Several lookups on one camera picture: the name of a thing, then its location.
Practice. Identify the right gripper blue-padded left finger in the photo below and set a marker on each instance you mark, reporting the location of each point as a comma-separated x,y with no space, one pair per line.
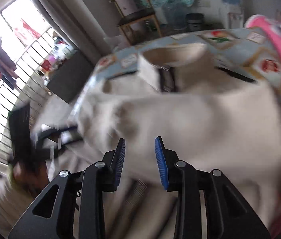
51,214

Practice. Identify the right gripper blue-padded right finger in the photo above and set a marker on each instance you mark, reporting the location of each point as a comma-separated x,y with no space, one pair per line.
228,214

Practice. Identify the cream zip jacket black trim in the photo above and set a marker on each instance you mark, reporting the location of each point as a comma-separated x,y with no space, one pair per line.
210,119

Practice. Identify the dark hanging clothes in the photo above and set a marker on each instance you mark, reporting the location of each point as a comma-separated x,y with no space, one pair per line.
7,69

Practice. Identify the person's left hand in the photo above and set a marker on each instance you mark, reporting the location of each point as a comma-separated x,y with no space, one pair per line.
32,181

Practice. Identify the dark grey low cabinet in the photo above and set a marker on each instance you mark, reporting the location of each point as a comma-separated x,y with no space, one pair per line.
68,80

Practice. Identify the grey window curtain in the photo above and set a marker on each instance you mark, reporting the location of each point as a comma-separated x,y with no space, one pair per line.
82,23

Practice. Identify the wooden chair dark seat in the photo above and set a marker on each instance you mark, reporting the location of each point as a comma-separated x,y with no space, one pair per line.
138,16

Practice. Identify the black rice cooker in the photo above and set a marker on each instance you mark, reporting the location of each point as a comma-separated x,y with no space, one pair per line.
195,22

